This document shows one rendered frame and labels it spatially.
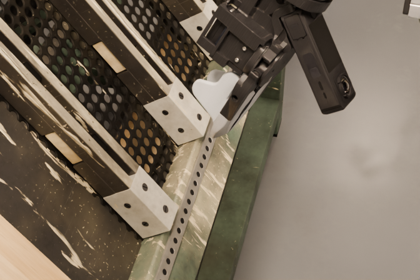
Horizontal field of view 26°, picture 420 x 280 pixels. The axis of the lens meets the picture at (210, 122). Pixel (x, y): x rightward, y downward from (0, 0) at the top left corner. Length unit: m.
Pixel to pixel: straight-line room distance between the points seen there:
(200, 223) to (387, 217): 1.25
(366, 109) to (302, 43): 2.44
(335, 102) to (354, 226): 2.06
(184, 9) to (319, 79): 1.17
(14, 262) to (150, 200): 0.32
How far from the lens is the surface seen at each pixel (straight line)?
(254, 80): 0.92
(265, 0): 0.93
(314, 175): 3.10
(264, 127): 2.99
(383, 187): 3.10
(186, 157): 1.90
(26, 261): 1.54
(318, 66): 0.92
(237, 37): 0.93
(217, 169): 1.95
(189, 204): 1.84
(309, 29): 0.91
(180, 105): 1.88
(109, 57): 1.84
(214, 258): 2.63
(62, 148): 1.66
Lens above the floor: 2.29
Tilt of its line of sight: 45 degrees down
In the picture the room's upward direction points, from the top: straight up
